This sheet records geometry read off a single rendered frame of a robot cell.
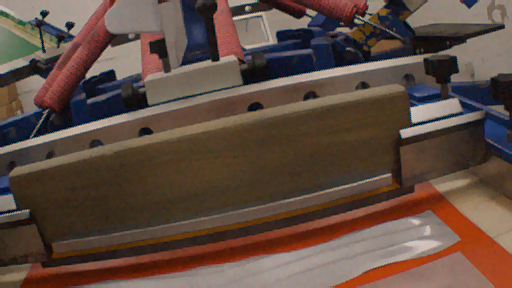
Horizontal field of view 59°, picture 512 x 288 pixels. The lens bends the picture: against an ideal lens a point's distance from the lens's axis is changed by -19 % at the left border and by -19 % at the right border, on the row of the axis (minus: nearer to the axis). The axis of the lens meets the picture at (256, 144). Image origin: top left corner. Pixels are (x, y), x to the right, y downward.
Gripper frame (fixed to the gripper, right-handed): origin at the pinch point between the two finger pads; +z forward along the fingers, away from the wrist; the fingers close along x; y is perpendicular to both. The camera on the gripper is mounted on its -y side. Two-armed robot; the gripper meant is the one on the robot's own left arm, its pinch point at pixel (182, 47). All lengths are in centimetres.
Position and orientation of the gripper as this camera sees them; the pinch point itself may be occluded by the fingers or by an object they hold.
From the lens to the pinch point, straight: 42.7
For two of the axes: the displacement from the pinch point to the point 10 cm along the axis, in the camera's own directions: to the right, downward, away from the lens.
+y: -9.7, 2.2, -0.6
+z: 1.9, 9.4, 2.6
